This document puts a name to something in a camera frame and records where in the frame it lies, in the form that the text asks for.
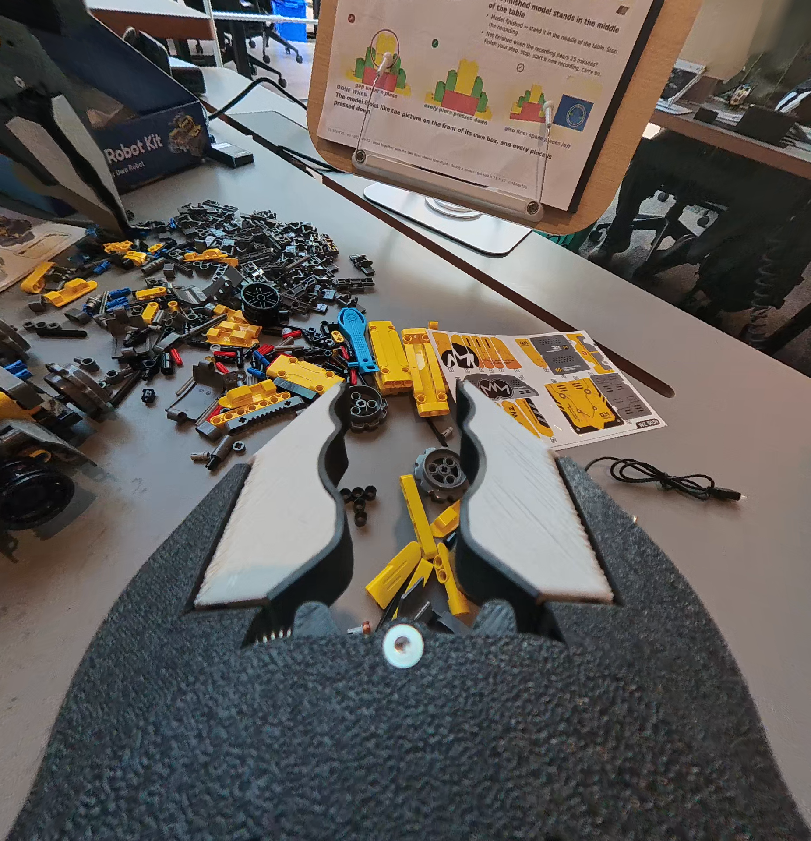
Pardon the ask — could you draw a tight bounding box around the grey gear rack beam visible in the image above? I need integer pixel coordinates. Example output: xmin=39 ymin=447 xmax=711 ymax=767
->
xmin=194 ymin=387 xmax=315 ymax=440

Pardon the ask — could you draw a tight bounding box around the yellow stacked beam frame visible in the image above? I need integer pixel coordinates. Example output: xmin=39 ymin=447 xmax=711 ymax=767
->
xmin=367 ymin=319 xmax=451 ymax=417

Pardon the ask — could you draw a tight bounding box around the pile of mixed coloured pieces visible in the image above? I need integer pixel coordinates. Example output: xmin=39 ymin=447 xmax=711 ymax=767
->
xmin=21 ymin=237 xmax=354 ymax=474

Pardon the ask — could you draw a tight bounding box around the grey desk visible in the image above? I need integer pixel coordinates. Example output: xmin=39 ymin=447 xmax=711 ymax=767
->
xmin=0 ymin=66 xmax=811 ymax=835

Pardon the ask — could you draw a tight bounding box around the yellow beam assembly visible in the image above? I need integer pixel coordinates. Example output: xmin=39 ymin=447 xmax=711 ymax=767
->
xmin=365 ymin=474 xmax=476 ymax=622

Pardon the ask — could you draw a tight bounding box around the yellow rectangular panel piece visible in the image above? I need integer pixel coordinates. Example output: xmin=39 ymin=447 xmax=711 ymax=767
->
xmin=265 ymin=354 xmax=346 ymax=399

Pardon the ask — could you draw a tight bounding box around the yellow sticker sheet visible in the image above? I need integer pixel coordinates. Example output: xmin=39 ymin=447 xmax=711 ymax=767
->
xmin=426 ymin=328 xmax=668 ymax=452

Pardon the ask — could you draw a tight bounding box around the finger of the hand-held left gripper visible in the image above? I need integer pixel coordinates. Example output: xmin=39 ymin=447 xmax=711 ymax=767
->
xmin=4 ymin=117 xmax=122 ymax=229
xmin=49 ymin=96 xmax=132 ymax=232

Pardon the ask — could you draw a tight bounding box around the grey curved panel piece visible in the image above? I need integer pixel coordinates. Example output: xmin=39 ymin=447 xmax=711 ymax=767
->
xmin=165 ymin=360 xmax=246 ymax=425

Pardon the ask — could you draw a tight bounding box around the black wheel rim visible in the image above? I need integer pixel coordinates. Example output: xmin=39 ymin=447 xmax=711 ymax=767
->
xmin=239 ymin=282 xmax=286 ymax=327

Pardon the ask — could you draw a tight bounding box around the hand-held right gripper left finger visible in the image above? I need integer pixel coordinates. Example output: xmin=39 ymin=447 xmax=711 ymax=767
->
xmin=194 ymin=383 xmax=355 ymax=612

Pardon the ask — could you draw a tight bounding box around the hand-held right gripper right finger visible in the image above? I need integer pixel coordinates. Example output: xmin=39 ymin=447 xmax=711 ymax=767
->
xmin=455 ymin=380 xmax=615 ymax=612

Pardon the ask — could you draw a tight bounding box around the far work table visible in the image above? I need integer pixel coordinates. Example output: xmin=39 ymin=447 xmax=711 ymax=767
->
xmin=651 ymin=58 xmax=811 ymax=189

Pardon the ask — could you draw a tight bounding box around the black battery box cable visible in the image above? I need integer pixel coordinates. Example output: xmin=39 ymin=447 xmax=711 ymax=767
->
xmin=585 ymin=456 xmax=747 ymax=504

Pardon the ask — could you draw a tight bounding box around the dark grey sprocket wheel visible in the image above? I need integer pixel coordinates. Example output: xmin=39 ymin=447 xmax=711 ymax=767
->
xmin=413 ymin=446 xmax=471 ymax=504
xmin=332 ymin=384 xmax=388 ymax=434

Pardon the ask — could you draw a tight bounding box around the blue crate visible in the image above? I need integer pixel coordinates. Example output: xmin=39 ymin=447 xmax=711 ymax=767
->
xmin=273 ymin=0 xmax=315 ymax=41

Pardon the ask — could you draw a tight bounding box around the black connector cluster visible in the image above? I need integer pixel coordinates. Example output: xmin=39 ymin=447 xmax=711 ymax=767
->
xmin=339 ymin=484 xmax=379 ymax=528

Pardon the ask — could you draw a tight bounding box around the instruction booklet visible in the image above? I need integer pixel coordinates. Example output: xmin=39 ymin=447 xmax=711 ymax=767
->
xmin=0 ymin=219 xmax=85 ymax=300

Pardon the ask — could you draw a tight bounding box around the blue brick separator tool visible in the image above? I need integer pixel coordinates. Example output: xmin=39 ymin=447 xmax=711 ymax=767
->
xmin=337 ymin=307 xmax=379 ymax=375

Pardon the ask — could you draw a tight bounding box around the grey pin connector piece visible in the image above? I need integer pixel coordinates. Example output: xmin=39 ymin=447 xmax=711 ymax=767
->
xmin=190 ymin=436 xmax=249 ymax=471

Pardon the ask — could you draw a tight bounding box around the wooden instruction board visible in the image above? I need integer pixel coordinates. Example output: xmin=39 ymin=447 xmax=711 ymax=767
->
xmin=306 ymin=0 xmax=702 ymax=235

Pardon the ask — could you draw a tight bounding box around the yellow toy vehicle model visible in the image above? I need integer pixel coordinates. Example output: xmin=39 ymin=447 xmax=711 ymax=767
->
xmin=0 ymin=311 xmax=115 ymax=560

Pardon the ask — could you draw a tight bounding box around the dark blue kit box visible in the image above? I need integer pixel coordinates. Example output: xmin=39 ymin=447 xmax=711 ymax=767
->
xmin=0 ymin=0 xmax=213 ymax=218

